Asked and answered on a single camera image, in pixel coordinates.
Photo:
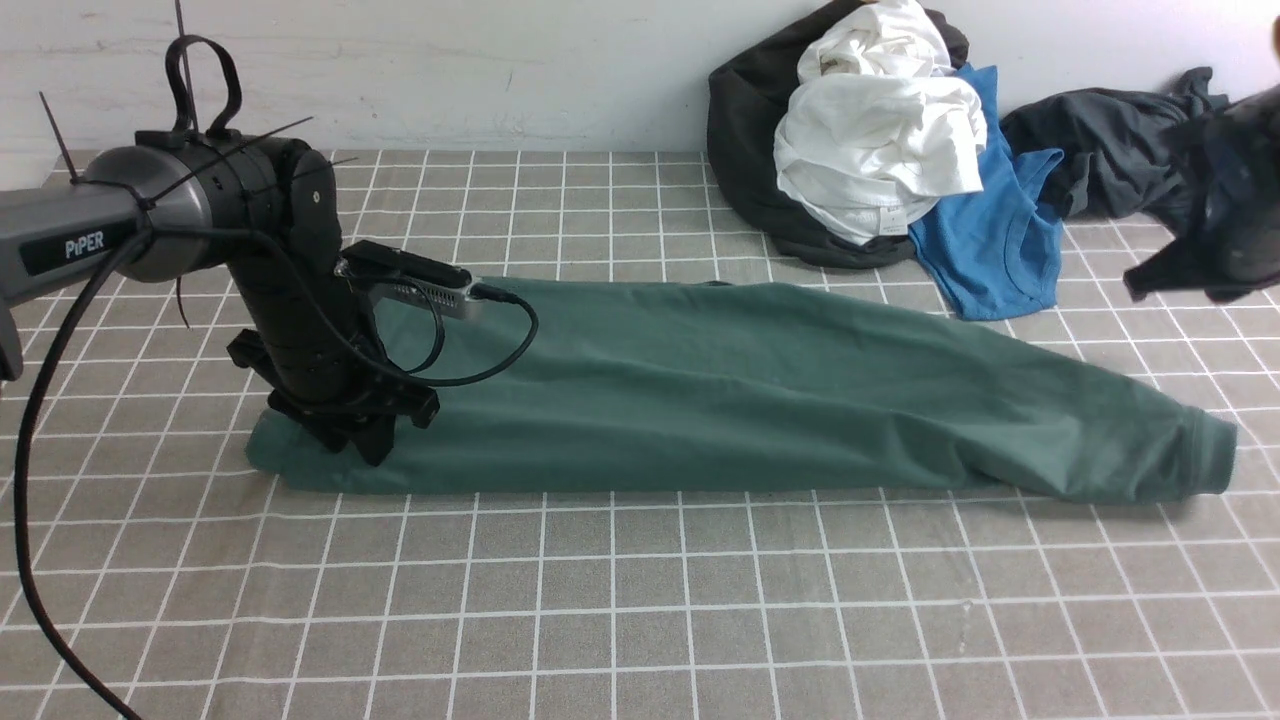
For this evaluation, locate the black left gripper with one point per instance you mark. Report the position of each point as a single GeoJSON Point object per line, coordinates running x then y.
{"type": "Point", "coordinates": [338, 383]}

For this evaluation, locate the green long-sleeved shirt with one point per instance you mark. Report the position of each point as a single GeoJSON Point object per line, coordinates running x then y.
{"type": "Point", "coordinates": [655, 387]}

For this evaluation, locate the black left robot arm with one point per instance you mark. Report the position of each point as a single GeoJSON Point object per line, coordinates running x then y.
{"type": "Point", "coordinates": [181, 200]}

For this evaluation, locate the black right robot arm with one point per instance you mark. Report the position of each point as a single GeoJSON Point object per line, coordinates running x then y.
{"type": "Point", "coordinates": [1230, 248]}

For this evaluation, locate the white crumpled shirt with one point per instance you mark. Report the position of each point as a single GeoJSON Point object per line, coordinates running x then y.
{"type": "Point", "coordinates": [880, 127]}

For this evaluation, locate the blue shirt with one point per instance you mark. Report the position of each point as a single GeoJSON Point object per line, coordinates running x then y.
{"type": "Point", "coordinates": [995, 254]}

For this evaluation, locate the grey checked tablecloth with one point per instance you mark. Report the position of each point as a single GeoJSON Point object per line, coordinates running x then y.
{"type": "Point", "coordinates": [200, 589]}

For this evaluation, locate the black garment under white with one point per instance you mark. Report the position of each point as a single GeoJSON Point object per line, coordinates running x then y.
{"type": "Point", "coordinates": [748, 96]}

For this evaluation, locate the dark grey crumpled garment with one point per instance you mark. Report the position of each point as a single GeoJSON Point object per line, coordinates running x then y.
{"type": "Point", "coordinates": [1115, 158]}

